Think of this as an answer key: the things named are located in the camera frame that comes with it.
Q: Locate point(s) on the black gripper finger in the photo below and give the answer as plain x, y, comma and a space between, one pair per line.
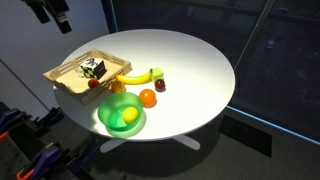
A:
61, 18
38, 10

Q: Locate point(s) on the yellow toy lemon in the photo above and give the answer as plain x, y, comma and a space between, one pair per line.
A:
130, 114

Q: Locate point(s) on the small red toy fruit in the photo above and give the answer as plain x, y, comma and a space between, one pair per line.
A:
93, 83

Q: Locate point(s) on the yellow toy banana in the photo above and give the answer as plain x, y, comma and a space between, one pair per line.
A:
133, 79

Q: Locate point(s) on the green plastic bowl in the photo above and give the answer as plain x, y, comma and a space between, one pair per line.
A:
111, 110

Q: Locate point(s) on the toy orange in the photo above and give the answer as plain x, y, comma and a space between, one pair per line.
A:
147, 97

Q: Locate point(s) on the dark red toy plum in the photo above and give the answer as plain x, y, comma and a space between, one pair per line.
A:
160, 85

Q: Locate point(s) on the small clear shiny object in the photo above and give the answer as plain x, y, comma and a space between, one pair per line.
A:
79, 70

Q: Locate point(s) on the zebra print checkered cube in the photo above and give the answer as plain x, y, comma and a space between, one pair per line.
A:
93, 68

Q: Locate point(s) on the light wooden tray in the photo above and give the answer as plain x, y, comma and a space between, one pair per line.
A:
66, 81

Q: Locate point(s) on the lime green block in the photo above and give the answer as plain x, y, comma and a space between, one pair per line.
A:
157, 74

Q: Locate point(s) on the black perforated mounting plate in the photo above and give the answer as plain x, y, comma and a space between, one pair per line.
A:
11, 160

